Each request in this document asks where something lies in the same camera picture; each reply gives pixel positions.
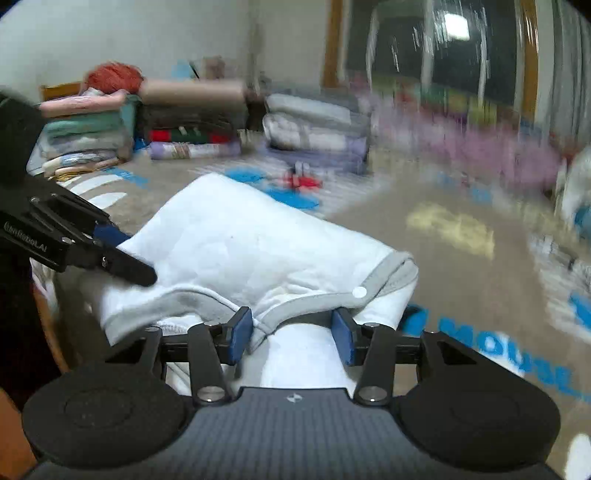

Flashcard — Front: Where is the purple floral duvet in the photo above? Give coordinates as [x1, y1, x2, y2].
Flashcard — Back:
[369, 106, 564, 185]

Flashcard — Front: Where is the stack of folded pastel clothes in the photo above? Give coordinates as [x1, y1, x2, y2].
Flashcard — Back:
[39, 90, 139, 178]

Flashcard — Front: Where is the stack of folded pale clothes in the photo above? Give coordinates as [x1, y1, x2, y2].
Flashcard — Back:
[263, 92, 370, 174]

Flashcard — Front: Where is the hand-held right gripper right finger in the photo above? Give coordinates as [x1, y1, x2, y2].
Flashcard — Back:
[331, 308, 481, 408]

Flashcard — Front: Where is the cartoon mouse printed blanket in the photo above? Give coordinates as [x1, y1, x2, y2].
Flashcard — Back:
[28, 152, 591, 480]

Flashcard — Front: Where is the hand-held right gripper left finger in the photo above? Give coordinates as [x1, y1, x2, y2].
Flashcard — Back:
[106, 307, 254, 406]

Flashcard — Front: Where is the wooden framed window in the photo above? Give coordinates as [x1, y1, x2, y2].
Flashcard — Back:
[323, 0, 541, 121]

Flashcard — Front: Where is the stack of folded dark clothes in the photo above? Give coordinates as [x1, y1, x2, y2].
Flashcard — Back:
[141, 78, 247, 160]

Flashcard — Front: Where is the grey curtain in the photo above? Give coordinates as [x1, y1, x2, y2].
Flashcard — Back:
[538, 0, 591, 153]

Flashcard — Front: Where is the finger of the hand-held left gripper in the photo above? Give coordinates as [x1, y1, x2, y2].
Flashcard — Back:
[91, 222, 133, 250]
[69, 247, 158, 288]

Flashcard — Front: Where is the colourful alphabet panel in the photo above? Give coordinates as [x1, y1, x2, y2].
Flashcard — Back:
[369, 78, 532, 127]

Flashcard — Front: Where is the red knitted garment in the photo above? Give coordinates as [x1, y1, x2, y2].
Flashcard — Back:
[85, 62, 144, 93]

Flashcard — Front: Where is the white garment with grey trim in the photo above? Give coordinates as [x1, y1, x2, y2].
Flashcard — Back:
[90, 173, 420, 398]

